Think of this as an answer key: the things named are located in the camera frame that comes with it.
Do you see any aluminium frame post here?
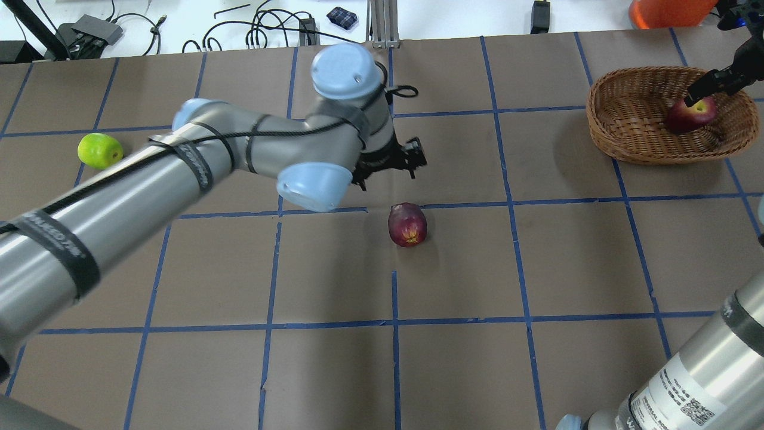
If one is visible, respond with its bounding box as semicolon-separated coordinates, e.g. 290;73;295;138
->
366;1;401;49

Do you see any red yellow apple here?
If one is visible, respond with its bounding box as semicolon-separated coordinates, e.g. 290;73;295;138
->
665;96;717;134

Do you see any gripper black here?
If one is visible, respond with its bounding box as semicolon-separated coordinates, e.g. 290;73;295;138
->
352;138;427;192

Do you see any dark purple apple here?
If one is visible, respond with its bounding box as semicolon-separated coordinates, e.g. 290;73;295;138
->
387;203;428;248

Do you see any oval wicker basket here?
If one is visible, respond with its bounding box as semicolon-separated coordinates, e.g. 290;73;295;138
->
585;66;761;165

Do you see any black usb hub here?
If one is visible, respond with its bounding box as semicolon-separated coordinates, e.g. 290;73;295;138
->
56;14;125;60

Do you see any green apple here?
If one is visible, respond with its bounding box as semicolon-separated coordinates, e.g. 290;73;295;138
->
77;133;125;170

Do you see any black power adapter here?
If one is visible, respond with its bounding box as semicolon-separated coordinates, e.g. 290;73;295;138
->
529;1;551;35

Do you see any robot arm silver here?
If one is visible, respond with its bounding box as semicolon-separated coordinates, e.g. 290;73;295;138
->
1;44;427;381
557;66;763;429

